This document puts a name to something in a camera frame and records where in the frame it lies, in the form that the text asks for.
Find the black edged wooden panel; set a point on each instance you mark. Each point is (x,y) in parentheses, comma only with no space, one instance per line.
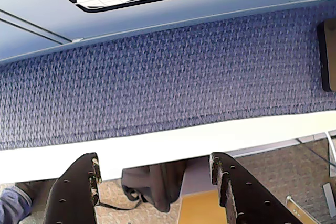
(331,56)

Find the blue denim cloth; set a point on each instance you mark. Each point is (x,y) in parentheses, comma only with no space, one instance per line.
(10,204)

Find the black bag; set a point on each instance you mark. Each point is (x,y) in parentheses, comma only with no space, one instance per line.
(157,187)

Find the grey metal bar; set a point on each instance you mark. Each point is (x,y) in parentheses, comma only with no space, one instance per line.
(328,195)

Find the white curved tube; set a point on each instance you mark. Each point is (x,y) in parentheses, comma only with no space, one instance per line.
(331,144)

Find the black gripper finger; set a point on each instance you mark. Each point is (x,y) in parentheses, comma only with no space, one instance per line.
(71,195)
(249,197)

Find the yellow wooden panel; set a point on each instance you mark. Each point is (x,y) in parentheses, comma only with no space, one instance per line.
(199,211)

